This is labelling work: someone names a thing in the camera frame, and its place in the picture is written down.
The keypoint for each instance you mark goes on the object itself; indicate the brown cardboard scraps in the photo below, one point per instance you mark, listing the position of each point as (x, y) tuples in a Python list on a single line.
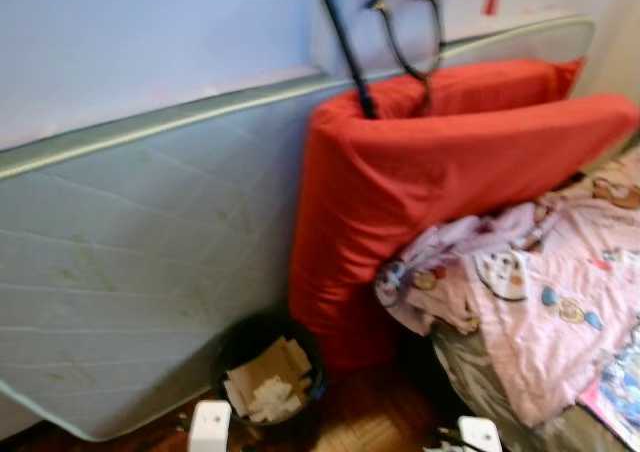
[(285, 357)]

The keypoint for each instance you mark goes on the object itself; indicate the red covered folded mattress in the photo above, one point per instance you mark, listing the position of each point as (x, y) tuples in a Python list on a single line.
[(400, 202)]

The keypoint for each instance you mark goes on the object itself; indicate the pink cartoon print blanket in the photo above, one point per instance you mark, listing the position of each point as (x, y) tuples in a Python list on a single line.
[(560, 282)]

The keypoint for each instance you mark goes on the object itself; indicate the bed with beige floral sheet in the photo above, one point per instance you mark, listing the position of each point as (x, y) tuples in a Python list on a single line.
[(480, 387)]

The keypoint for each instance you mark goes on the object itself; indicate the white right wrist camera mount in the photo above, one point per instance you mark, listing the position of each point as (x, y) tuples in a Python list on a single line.
[(480, 435)]

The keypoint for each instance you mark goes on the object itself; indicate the colourful comic book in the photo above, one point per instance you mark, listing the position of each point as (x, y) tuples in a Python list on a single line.
[(618, 392)]

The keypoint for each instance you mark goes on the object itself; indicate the white crumpled paper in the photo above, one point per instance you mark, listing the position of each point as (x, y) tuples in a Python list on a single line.
[(275, 400)]

